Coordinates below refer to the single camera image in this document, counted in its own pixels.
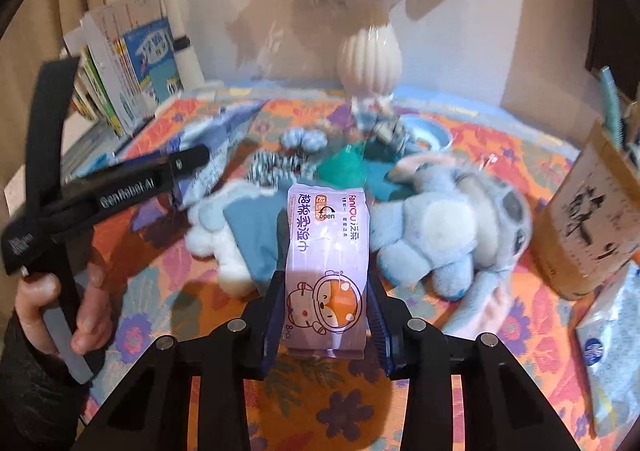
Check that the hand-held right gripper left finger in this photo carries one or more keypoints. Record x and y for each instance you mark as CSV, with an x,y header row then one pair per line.
x,y
271,316

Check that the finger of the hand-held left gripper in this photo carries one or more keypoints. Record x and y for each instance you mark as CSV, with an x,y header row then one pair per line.
x,y
190,158

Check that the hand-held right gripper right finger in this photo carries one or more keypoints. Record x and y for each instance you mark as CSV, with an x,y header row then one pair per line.
x,y
381,326

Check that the purple wet wipes packet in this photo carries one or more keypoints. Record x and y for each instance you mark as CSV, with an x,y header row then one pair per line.
x,y
325,256

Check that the teal cloth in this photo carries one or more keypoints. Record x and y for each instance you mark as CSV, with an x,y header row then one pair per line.
x,y
345,166

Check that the person's left forearm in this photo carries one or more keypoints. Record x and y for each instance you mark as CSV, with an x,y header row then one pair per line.
x,y
30,396

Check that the person's left hand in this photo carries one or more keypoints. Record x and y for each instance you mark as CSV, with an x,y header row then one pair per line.
x,y
95,311

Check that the blue printed plastic bag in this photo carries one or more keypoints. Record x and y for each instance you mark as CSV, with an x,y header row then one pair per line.
x,y
220,131

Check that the stack of papers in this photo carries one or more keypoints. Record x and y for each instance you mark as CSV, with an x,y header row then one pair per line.
x,y
90,151

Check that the white plush toy blue outfit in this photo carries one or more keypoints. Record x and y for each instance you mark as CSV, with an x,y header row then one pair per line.
x,y
250,236

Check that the orange floral blanket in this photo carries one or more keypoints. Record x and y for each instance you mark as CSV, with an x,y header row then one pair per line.
x,y
165,291

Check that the row of books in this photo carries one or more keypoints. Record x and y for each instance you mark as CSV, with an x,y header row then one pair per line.
x,y
130,66

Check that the blue white fuzzy sock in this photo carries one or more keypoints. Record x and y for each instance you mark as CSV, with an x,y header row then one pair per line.
x,y
302,140

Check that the grey patterned cloth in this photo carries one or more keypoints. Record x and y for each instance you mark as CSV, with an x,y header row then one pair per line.
x,y
392,136

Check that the white ribbed vase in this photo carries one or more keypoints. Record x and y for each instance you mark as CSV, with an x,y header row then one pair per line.
x,y
370,61

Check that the brown paper bag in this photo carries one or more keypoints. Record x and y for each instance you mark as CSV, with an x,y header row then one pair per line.
x,y
585,221

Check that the clear plastic bag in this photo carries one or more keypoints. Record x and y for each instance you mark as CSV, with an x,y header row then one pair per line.
x,y
612,351

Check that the teal plastic brush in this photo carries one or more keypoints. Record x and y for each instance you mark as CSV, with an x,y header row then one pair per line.
x,y
611,106

